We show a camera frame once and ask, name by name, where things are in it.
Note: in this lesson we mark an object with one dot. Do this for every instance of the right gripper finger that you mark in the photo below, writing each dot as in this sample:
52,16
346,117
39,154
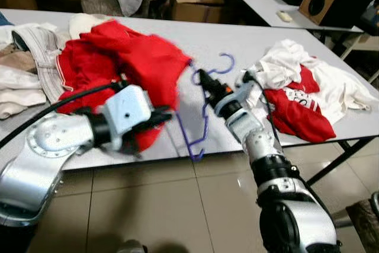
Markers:
204,78
212,78

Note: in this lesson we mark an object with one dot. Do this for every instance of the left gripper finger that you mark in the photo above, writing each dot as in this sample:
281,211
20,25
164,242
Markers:
162,112
173,122

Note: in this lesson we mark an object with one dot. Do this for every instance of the purple plastic hanger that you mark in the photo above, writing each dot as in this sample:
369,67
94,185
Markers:
204,119

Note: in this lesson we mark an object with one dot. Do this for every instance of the plain red garment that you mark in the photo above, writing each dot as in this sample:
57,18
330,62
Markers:
136,57

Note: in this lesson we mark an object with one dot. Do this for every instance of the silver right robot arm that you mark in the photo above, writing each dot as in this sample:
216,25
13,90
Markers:
296,217

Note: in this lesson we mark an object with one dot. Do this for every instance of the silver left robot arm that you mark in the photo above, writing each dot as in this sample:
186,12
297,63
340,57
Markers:
35,158

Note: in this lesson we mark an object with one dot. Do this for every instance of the brown cardboard box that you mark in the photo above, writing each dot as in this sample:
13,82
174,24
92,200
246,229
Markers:
195,7

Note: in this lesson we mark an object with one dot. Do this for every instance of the white crumpled garment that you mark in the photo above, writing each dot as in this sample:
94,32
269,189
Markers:
284,60

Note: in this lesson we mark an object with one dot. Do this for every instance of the red garment with white print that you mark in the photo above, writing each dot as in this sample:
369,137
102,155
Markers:
302,119

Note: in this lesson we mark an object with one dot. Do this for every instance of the small cream object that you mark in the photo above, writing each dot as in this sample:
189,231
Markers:
285,16

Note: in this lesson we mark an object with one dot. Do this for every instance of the small white crumpled cloth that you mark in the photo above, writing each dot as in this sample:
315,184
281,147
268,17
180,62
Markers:
83,25

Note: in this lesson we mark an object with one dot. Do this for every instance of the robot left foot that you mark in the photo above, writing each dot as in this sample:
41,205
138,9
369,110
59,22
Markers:
131,247

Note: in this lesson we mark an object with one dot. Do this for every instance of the striped beige garment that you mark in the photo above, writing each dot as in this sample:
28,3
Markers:
41,51

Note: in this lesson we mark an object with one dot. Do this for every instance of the cream folded garment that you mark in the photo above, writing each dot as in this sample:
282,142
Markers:
21,84

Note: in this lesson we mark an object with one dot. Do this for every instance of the brown upholstered metal chair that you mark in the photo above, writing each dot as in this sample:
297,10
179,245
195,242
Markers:
362,226

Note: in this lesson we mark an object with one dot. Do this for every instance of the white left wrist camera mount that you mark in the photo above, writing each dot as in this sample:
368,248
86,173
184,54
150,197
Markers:
127,114

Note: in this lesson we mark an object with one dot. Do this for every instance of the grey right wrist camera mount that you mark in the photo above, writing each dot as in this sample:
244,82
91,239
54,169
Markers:
240,119

